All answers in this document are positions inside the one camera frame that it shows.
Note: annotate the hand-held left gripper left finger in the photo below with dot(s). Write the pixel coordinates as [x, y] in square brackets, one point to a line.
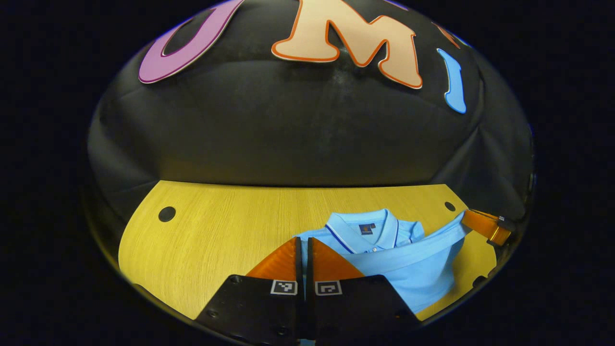
[299, 307]

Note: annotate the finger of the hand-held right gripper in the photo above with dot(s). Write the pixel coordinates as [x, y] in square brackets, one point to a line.
[485, 226]

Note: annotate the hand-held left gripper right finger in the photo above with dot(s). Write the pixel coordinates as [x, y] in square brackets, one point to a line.
[311, 312]

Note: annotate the light blue T-shirt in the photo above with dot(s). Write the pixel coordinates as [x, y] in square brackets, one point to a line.
[418, 269]

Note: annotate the black round table grommet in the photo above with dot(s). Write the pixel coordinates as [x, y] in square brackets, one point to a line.
[166, 214]
[449, 206]

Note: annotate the black backdrop cloth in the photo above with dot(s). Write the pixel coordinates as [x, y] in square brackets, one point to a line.
[288, 125]

